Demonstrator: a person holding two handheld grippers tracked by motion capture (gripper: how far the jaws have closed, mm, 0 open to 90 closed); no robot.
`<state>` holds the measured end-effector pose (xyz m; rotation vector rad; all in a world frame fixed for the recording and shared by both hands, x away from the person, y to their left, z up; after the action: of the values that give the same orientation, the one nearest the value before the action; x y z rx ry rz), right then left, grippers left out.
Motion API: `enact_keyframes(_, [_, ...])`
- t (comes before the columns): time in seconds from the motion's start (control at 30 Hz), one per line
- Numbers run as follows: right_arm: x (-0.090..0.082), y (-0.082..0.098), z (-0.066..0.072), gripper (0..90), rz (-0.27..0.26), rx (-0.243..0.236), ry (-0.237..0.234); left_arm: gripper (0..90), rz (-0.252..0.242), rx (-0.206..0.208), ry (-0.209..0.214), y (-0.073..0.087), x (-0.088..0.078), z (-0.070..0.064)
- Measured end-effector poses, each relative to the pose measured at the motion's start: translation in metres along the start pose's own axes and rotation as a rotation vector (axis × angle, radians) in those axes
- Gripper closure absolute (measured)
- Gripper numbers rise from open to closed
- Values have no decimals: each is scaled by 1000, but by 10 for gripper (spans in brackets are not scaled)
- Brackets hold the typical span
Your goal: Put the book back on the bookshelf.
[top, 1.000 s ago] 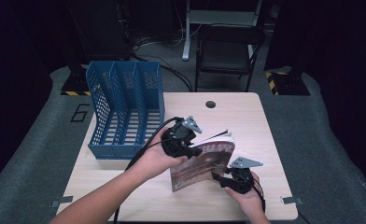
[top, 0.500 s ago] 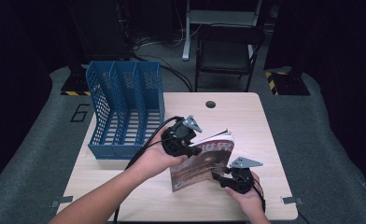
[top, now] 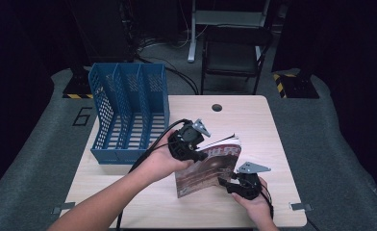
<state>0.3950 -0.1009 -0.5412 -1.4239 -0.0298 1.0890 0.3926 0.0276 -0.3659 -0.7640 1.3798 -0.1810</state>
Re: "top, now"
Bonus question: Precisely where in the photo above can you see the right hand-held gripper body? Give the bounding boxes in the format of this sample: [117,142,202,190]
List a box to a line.
[230,161,272,201]

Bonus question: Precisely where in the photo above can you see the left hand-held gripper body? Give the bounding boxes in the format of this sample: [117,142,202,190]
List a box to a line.
[167,118,212,162]

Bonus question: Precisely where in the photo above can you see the magazine with reddish cover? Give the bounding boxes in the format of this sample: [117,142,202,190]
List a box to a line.
[174,134,243,199]

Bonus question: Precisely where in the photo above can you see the blue plastic file rack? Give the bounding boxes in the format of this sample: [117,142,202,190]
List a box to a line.
[88,62,171,166]

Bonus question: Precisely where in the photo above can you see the person's right hand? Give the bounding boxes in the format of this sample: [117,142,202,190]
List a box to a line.
[231,177,274,226]

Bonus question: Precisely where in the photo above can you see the person's left hand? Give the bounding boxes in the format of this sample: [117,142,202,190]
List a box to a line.
[140,129,194,184]

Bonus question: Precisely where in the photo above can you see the black folding chair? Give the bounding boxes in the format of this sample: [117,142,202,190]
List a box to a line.
[200,26,273,96]

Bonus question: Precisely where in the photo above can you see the black stand base hazard tape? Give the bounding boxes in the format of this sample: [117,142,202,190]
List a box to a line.
[62,62,95,100]
[272,66,320,100]

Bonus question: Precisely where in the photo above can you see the black cabinet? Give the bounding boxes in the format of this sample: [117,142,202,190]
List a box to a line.
[66,0,137,64]

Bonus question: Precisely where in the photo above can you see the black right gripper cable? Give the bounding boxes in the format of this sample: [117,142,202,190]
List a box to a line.
[259,182,275,219]

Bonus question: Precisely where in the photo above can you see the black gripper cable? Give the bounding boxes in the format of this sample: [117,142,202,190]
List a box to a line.
[115,118,192,231]
[259,182,275,219]

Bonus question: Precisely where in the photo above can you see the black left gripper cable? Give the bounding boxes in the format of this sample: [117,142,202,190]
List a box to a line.
[115,118,192,231]

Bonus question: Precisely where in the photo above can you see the grey metal table bracket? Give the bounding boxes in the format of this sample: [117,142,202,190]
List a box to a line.
[289,201,314,213]
[50,201,77,216]

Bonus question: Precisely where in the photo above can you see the black floor cables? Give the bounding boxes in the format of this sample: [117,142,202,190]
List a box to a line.
[134,35,200,96]

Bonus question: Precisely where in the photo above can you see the white metal desk frame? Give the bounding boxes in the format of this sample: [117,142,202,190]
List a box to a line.
[187,0,271,64]

